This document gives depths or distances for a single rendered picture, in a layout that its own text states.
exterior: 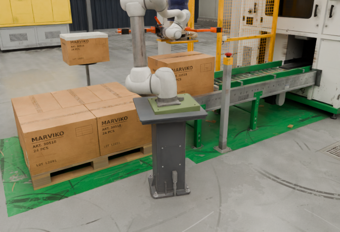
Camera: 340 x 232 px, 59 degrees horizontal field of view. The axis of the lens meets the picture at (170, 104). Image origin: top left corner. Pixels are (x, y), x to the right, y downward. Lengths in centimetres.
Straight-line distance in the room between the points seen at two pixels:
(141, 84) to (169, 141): 49
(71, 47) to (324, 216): 360
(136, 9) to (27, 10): 782
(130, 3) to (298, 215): 200
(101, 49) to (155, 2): 249
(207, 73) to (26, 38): 753
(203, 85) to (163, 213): 144
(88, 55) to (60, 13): 564
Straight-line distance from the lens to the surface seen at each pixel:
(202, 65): 315
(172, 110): 218
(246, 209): 253
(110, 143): 289
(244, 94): 348
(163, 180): 252
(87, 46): 453
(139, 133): 298
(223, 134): 318
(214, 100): 319
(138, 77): 226
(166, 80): 221
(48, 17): 1002
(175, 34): 267
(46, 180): 287
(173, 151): 239
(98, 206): 255
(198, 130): 318
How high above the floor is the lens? 157
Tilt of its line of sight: 20 degrees down
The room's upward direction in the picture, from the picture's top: straight up
